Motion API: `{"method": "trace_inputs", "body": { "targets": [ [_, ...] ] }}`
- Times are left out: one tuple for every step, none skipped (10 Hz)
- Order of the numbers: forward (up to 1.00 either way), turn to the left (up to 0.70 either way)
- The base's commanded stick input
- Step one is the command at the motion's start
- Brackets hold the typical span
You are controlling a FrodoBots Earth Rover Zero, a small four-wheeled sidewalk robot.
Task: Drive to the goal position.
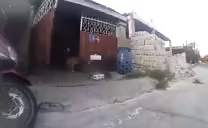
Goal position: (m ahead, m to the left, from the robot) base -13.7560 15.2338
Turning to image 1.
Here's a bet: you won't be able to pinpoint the small white box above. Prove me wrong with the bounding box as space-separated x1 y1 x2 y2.
89 71 106 82

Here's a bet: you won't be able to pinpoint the blue barrel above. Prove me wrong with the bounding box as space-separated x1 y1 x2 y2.
116 47 134 75

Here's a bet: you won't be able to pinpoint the red brick building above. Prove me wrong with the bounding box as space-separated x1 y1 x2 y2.
27 0 173 75

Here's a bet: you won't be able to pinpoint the grey concrete pavement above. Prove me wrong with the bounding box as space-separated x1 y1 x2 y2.
26 69 159 113

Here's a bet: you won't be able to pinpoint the brown dog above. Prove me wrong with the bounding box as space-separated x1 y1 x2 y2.
65 55 84 73

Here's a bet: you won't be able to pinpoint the stack of pale concrete blocks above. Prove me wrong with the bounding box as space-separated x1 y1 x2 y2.
130 30 188 74

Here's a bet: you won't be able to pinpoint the low green weeds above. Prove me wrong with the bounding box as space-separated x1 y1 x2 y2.
125 68 176 90

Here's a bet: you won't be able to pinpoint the distant building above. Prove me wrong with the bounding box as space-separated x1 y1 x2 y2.
165 41 202 65

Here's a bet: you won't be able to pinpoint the grey asphalt road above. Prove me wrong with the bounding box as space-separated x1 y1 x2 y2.
33 63 208 128

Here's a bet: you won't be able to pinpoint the dark red motorcycle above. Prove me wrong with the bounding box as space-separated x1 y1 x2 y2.
0 29 39 128

